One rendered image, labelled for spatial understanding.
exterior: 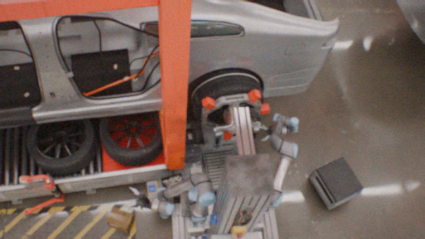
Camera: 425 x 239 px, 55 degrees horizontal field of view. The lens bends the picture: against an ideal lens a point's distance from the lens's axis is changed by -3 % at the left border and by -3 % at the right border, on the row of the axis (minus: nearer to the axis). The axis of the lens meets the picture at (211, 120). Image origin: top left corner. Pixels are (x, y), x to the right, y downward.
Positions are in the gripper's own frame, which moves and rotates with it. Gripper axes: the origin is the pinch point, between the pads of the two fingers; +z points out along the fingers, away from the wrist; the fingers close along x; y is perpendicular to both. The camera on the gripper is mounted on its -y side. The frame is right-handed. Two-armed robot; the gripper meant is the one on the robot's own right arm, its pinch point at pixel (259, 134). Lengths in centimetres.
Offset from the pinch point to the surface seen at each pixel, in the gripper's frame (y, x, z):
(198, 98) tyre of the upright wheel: 17, -35, 51
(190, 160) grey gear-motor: -48, -5, 61
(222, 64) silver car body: 55, -42, 31
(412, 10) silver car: 16, -117, -204
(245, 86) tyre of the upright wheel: 32.7, -31.2, 11.0
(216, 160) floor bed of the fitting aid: -77, -12, 31
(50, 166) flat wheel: -33, -11, 193
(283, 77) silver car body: 24, -42, -29
